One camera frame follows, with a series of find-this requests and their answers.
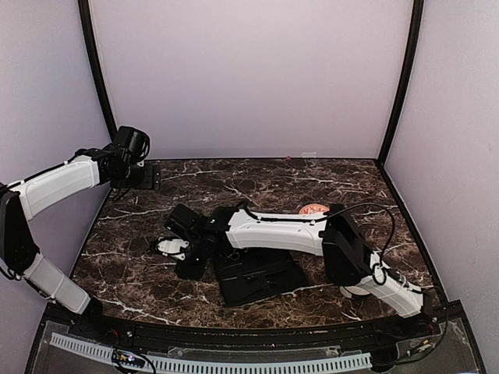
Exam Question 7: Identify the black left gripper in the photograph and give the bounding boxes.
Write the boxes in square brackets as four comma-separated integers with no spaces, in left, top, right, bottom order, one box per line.
[113,161,161,190]

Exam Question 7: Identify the silver scissors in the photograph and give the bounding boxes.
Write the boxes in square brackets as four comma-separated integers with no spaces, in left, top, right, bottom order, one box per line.
[228,252,240,261]

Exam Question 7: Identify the black zippered tool case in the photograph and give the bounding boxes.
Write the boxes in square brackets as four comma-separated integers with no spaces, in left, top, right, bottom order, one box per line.
[213,249,309,307]

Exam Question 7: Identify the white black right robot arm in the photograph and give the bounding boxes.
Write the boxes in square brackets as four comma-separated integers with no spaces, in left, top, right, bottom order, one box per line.
[155,200,432,338]

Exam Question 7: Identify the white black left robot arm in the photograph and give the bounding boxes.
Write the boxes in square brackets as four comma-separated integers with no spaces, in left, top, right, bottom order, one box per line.
[1,132,159,340]

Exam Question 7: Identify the red patterned white bowl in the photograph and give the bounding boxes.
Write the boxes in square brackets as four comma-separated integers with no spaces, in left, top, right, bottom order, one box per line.
[299,203,330,215]

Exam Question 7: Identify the blue white bowl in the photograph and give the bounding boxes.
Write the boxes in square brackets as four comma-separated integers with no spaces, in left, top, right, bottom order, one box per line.
[339,286,372,299]

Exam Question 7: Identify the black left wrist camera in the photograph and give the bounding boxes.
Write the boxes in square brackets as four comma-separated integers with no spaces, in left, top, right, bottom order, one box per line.
[112,126,150,164]

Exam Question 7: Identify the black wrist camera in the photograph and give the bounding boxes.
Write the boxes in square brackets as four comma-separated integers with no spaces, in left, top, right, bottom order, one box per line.
[165,204,207,242]
[112,126,150,164]

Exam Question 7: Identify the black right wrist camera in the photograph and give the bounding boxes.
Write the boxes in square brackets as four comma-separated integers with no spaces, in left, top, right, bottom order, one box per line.
[165,204,207,242]

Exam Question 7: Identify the white slotted cable duct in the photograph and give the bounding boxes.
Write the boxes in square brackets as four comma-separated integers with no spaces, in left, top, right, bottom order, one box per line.
[49,333,373,373]

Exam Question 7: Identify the black left frame post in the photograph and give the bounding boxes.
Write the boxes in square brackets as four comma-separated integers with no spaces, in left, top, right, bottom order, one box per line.
[77,0,118,140]

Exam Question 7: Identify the black frame post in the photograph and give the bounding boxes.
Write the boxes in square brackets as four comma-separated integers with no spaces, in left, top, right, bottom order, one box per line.
[377,0,425,168]
[77,0,118,140]

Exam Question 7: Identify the black front table rail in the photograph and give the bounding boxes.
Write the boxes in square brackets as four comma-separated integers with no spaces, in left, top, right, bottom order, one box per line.
[64,313,443,351]

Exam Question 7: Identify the black right frame post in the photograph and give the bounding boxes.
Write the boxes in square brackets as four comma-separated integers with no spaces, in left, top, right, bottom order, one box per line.
[377,0,425,168]

